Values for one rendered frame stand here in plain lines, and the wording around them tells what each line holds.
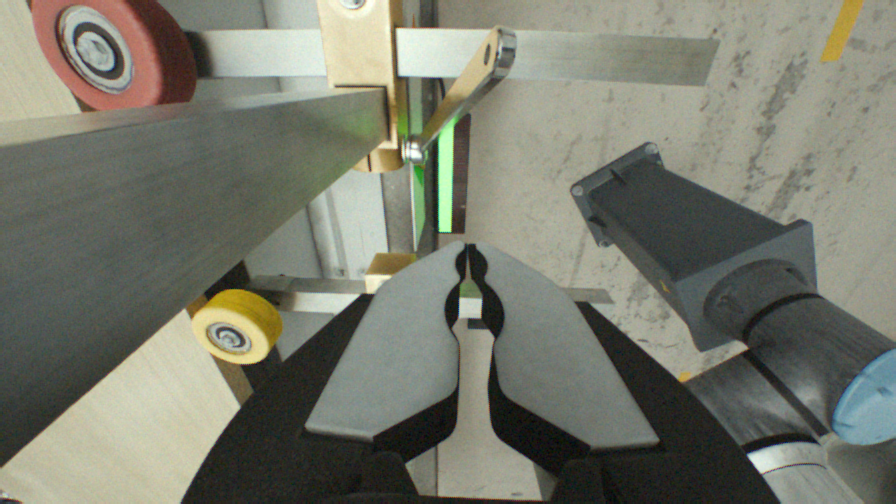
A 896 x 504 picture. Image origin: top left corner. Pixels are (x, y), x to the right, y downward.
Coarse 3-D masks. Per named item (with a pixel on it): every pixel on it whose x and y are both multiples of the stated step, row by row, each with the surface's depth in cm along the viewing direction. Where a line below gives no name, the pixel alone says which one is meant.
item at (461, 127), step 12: (468, 120) 38; (456, 132) 39; (456, 144) 39; (456, 156) 40; (456, 168) 41; (456, 180) 42; (456, 192) 43; (456, 204) 44; (456, 216) 45; (456, 228) 46
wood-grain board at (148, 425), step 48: (0, 0) 17; (0, 48) 18; (0, 96) 20; (48, 96) 20; (192, 336) 31; (144, 384) 36; (192, 384) 36; (240, 384) 38; (48, 432) 44; (96, 432) 43; (144, 432) 42; (192, 432) 42; (0, 480) 57; (48, 480) 55; (96, 480) 53; (144, 480) 51
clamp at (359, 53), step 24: (336, 0) 19; (384, 0) 19; (336, 24) 20; (360, 24) 20; (384, 24) 20; (336, 48) 20; (360, 48) 20; (384, 48) 20; (336, 72) 21; (360, 72) 21; (384, 72) 21; (384, 144) 23; (360, 168) 25; (384, 168) 25
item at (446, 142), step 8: (448, 136) 39; (440, 144) 39; (448, 144) 39; (440, 152) 40; (448, 152) 40; (440, 160) 41; (448, 160) 40; (440, 168) 41; (448, 168) 41; (440, 176) 42; (448, 176) 42; (440, 184) 42; (448, 184) 42; (440, 192) 43; (448, 192) 43; (440, 200) 43; (448, 200) 43; (440, 208) 44; (448, 208) 44; (440, 216) 45; (448, 216) 45; (440, 224) 45; (448, 224) 45
